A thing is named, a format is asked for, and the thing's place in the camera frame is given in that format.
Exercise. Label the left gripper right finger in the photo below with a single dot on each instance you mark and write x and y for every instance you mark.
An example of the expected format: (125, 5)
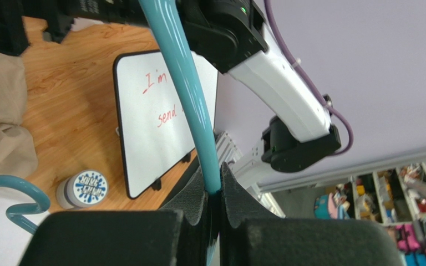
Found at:
(250, 234)

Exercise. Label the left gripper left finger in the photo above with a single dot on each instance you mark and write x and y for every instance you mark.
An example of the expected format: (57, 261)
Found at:
(176, 234)

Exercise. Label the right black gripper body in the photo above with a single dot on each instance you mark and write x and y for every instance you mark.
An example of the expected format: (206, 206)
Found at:
(60, 16)

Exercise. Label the beige t shirt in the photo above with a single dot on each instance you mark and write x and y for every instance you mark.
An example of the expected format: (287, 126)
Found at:
(17, 152)

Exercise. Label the light blue hanger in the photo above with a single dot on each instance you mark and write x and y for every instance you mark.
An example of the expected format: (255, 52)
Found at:
(164, 21)

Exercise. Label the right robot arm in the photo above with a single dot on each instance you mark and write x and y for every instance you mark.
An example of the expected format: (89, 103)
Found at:
(236, 38)

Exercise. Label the small round tin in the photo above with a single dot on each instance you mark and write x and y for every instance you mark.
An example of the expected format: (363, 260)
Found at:
(85, 189)

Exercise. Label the white whiteboard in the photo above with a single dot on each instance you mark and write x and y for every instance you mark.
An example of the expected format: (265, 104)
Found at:
(154, 134)

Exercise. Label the cluttered storage shelf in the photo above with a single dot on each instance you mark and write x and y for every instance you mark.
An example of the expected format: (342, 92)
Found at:
(395, 198)

